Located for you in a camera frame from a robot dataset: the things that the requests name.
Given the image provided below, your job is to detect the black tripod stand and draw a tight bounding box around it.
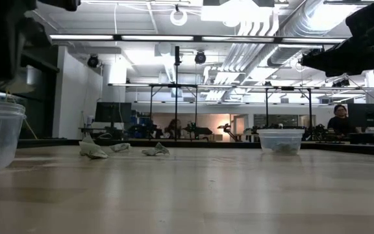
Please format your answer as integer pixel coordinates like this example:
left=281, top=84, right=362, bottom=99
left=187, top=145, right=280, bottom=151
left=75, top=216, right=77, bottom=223
left=173, top=45, right=182, bottom=141

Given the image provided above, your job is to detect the person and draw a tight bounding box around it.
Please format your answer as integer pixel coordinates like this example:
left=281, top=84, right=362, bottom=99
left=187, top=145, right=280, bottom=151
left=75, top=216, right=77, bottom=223
left=164, top=118, right=183, bottom=140
left=327, top=103, right=358, bottom=137

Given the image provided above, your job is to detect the green white sweetener packet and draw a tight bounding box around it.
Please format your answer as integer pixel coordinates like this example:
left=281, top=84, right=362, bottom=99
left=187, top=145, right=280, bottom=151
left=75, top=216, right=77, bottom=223
left=110, top=142, right=132, bottom=153
left=269, top=142, right=284, bottom=155
left=79, top=133, right=109, bottom=160
left=141, top=142, right=171, bottom=157
left=282, top=142, right=298, bottom=155

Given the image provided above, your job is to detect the yellow extension cable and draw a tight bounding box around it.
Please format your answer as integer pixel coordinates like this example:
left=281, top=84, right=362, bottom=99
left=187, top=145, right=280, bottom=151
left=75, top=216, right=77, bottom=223
left=5, top=90, right=39, bottom=140

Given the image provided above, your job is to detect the black aluminium table frame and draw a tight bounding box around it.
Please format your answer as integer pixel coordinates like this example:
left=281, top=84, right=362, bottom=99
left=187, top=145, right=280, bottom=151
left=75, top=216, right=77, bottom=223
left=17, top=138, right=374, bottom=157

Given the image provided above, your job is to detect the black background rig frame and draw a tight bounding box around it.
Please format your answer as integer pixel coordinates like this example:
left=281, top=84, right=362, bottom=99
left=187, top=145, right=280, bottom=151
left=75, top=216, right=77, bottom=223
left=248, top=86, right=366, bottom=139
left=108, top=83, right=199, bottom=140

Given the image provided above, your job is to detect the black ceiling spotlight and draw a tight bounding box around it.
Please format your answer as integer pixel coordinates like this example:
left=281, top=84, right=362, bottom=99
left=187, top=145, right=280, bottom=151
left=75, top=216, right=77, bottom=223
left=86, top=54, right=101, bottom=69
left=194, top=50, right=207, bottom=65

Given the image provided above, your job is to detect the black computer monitor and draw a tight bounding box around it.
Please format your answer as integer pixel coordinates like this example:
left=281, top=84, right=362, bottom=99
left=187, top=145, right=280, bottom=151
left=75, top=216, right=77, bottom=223
left=95, top=101, right=132, bottom=124
left=347, top=103, right=374, bottom=128

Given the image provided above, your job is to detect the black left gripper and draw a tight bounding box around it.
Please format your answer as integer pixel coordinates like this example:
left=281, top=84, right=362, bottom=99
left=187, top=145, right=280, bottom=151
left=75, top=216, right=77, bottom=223
left=0, top=0, right=53, bottom=81

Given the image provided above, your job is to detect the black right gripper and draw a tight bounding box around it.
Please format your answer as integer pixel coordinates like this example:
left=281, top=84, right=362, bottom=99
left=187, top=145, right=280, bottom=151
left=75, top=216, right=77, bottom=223
left=299, top=24, right=374, bottom=77

